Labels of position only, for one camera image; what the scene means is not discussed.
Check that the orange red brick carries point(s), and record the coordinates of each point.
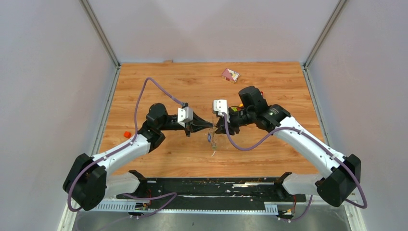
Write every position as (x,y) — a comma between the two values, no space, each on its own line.
(127,134)

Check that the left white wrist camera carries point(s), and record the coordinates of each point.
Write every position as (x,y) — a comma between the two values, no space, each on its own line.
(184,116)

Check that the pink picture block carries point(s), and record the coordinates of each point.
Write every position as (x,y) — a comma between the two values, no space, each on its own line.
(230,75)

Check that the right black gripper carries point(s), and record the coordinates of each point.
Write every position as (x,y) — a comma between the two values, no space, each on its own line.
(232,128)

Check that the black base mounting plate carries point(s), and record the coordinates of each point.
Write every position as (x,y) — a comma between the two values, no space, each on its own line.
(216,193)

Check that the toy brick car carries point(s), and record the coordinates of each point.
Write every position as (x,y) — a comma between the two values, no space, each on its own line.
(236,108)

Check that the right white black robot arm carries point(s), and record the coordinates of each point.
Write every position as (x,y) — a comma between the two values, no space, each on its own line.
(339,176)

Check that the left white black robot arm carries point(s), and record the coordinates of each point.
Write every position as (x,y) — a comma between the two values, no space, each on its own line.
(91,179)

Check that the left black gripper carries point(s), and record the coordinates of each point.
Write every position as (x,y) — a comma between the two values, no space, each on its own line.
(197,124)

